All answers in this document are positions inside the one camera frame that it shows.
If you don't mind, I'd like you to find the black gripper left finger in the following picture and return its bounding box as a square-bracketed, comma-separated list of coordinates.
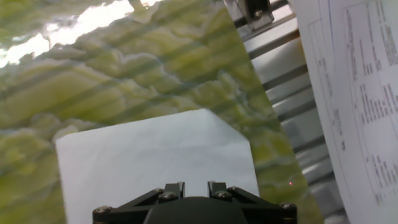
[92, 182, 186, 224]

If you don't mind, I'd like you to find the printed white paper sheet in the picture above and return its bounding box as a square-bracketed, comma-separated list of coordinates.
[287, 0, 398, 224]

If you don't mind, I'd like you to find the metal corner bracket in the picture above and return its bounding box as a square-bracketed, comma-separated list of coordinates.
[223, 0, 275, 32]

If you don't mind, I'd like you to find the green marble pattern mat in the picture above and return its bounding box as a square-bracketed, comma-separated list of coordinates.
[0, 0, 326, 224]

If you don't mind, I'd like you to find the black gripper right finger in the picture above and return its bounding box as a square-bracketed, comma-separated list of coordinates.
[207, 182, 298, 224]

